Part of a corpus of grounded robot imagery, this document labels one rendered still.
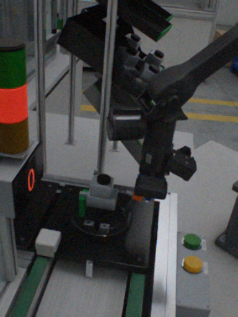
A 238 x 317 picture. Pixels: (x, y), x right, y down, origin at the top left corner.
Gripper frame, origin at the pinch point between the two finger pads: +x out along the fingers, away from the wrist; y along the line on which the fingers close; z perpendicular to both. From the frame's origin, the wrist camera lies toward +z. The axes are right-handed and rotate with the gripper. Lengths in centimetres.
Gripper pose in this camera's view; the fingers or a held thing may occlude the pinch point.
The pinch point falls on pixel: (150, 187)
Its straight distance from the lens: 77.9
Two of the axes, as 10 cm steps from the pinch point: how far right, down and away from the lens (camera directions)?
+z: 9.9, 1.5, -0.6
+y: 1.4, -5.1, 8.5
